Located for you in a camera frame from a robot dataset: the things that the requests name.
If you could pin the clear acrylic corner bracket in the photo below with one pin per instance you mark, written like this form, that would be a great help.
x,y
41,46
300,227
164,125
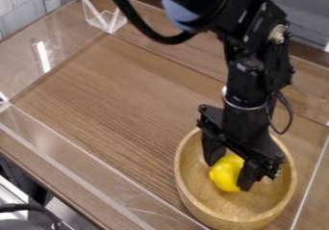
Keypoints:
x,y
108,21

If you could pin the clear acrylic barrier wall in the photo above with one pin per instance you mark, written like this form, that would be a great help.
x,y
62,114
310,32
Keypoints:
x,y
93,187

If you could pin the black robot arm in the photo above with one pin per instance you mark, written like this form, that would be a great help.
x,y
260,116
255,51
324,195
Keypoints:
x,y
253,30

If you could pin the brown wooden bowl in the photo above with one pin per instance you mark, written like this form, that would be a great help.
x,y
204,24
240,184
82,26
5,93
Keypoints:
x,y
231,210

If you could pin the yellow lemon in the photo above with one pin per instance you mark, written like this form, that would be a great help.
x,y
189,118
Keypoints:
x,y
225,172

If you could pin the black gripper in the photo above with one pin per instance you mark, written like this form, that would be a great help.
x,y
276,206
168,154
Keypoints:
x,y
240,130

